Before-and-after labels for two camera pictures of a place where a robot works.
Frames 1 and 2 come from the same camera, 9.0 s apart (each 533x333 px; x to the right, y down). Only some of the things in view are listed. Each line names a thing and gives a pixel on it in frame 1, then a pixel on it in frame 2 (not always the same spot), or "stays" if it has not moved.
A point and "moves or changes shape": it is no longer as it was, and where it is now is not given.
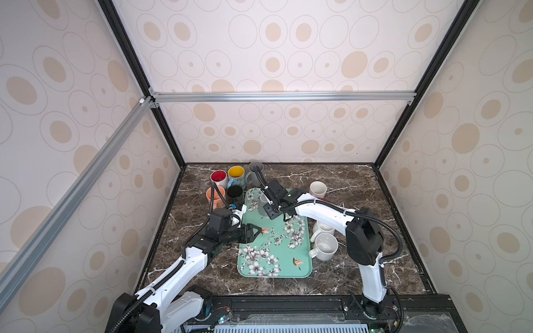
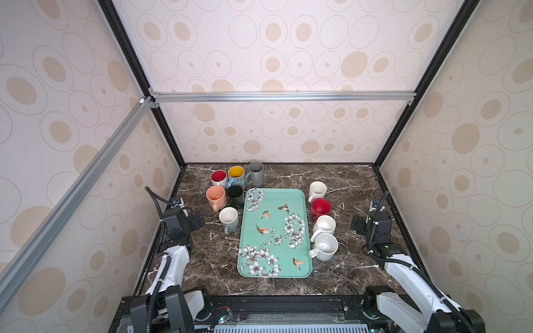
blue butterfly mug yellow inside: (236, 176) stays
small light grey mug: (262, 201) moves or changes shape
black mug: (235, 195) stays
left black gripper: (251, 236) → (195, 223)
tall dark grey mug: (251, 177) stays
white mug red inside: (220, 178) stays
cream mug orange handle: (218, 203) stays
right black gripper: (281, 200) → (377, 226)
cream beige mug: (325, 245) stays
